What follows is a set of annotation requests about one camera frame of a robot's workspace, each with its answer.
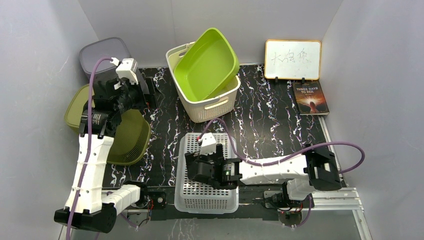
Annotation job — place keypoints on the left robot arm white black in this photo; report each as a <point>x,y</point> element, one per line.
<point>86,208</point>

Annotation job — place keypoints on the dark book three days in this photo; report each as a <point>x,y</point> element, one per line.
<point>310,98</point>

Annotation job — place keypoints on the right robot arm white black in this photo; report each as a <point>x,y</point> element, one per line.
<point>313,169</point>

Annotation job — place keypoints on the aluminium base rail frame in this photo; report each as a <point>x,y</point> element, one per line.
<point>250,205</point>

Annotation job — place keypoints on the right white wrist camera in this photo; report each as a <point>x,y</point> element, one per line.
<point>208,144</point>

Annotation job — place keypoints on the olive green slatted bin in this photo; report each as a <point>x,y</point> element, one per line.
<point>132,135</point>

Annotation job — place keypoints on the lime green plastic basin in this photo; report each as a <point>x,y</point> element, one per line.
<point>207,67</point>

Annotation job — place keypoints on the cream perforated storage basket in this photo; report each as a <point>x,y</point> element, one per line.
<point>204,110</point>

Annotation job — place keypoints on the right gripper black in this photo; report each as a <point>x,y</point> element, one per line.
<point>194,156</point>

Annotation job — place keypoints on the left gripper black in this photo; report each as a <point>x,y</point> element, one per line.
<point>149,102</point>

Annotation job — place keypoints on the small whiteboard orange frame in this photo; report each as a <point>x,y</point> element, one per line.
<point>292,59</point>

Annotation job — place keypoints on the pale green colander basket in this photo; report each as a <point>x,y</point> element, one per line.
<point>195,197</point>

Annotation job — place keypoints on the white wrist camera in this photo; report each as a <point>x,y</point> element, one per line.
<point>208,144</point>
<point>127,69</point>

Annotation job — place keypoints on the grey slatted bin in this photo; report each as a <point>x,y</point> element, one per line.
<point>112,47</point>

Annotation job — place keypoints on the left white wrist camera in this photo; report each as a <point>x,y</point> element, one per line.
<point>127,69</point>

